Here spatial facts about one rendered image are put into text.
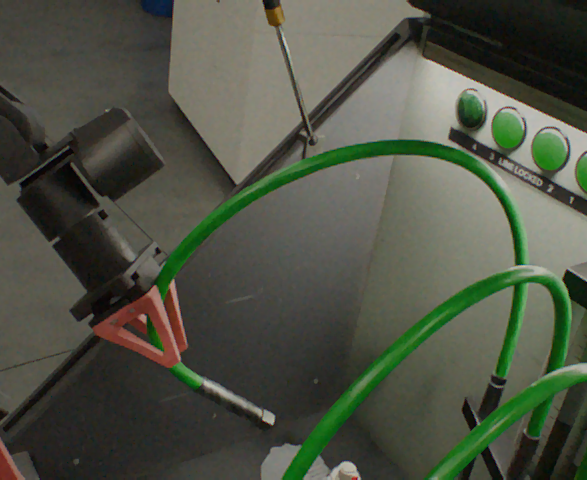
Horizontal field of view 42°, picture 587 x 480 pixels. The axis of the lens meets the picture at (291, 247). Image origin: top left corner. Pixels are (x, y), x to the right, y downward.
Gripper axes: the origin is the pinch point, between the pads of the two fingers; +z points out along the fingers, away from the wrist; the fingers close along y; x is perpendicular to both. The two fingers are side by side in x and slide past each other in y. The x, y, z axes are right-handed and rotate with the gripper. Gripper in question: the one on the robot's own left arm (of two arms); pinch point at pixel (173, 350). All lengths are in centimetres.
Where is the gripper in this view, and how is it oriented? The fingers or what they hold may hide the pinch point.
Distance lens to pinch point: 72.9
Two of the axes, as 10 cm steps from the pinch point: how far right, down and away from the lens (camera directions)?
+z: 5.7, 8.0, 1.9
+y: 0.9, -2.9, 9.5
